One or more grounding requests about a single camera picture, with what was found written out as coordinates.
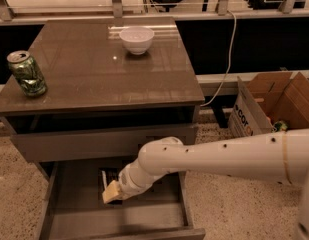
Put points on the grey drawer cabinet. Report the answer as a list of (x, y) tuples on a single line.
[(93, 83)]

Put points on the green can in box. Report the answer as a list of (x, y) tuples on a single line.
[(280, 126)]

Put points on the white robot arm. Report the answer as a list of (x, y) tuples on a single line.
[(276, 156)]

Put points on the metal railing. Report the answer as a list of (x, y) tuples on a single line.
[(127, 4)]

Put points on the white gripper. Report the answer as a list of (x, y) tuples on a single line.
[(129, 183)]

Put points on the cardboard box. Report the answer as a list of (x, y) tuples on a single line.
[(267, 99)]

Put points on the black rxbar chocolate bar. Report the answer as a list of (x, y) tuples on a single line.
[(106, 176)]

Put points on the green soda can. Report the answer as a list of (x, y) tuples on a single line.
[(27, 73)]

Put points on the white bowl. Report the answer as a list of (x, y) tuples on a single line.
[(137, 39)]

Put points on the closed top drawer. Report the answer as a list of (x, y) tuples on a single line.
[(101, 143)]

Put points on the open middle drawer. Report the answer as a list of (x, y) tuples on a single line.
[(74, 209)]

